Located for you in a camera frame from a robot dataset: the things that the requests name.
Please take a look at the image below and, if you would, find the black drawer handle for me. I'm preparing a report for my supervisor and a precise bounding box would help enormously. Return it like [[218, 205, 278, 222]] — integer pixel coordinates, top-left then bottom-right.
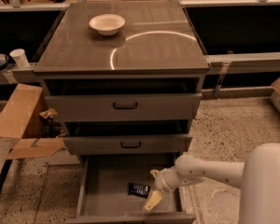
[[112, 102, 138, 110], [120, 141, 142, 148]]

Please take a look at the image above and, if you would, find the clear acrylic bracket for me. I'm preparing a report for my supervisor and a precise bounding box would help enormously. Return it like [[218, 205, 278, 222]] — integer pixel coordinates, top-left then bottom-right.
[[213, 62, 231, 99]]

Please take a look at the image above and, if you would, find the grey metal rail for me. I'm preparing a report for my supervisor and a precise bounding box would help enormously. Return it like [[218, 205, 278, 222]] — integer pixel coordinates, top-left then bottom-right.
[[206, 52, 280, 75]]

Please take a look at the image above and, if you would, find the black middle drawer handle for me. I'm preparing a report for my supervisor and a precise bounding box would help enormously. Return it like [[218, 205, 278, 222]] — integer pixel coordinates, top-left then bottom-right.
[[120, 141, 142, 148]]

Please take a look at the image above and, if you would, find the dark blue snack bar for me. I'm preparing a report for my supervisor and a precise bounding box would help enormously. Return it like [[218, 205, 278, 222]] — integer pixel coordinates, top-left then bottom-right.
[[128, 183, 150, 198]]

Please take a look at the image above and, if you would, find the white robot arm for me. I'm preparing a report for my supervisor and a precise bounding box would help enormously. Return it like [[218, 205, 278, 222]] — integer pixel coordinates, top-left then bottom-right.
[[144, 143, 280, 224]]

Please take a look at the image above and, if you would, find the open cardboard box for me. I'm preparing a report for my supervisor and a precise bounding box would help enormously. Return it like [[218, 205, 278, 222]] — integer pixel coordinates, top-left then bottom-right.
[[0, 83, 66, 161]]

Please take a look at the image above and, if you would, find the grey drawer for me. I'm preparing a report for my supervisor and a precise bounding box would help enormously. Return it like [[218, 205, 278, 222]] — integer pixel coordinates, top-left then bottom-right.
[[64, 134, 191, 155], [46, 94, 202, 121], [66, 153, 195, 224]]

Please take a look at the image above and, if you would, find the bottom grey drawer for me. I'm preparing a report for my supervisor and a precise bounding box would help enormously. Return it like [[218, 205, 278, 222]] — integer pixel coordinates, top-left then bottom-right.
[[66, 153, 195, 224]]

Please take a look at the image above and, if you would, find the top grey drawer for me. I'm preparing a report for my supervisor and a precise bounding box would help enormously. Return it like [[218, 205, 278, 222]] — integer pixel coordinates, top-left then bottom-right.
[[46, 94, 202, 121]]

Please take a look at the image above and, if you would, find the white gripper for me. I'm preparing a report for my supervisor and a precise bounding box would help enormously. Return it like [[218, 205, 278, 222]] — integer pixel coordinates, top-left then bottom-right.
[[143, 166, 181, 212]]

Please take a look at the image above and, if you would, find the grey drawer cabinet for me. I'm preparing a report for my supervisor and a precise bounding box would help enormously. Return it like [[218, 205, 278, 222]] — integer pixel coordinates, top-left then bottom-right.
[[33, 0, 210, 224]]

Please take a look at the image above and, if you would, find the white paper cup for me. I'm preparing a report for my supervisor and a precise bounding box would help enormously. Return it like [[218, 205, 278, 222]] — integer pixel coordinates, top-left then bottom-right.
[[9, 49, 29, 68]]

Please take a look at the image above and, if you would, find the black top drawer handle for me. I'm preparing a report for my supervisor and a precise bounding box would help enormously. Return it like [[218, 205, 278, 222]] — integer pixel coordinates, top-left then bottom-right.
[[112, 102, 138, 110]]

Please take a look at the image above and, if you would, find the middle grey drawer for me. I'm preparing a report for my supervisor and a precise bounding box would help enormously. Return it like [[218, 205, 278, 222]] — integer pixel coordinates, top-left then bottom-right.
[[64, 134, 191, 155]]

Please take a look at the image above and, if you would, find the white bowl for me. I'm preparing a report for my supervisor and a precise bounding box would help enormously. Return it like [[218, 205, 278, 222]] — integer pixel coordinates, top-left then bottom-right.
[[89, 14, 125, 36]]

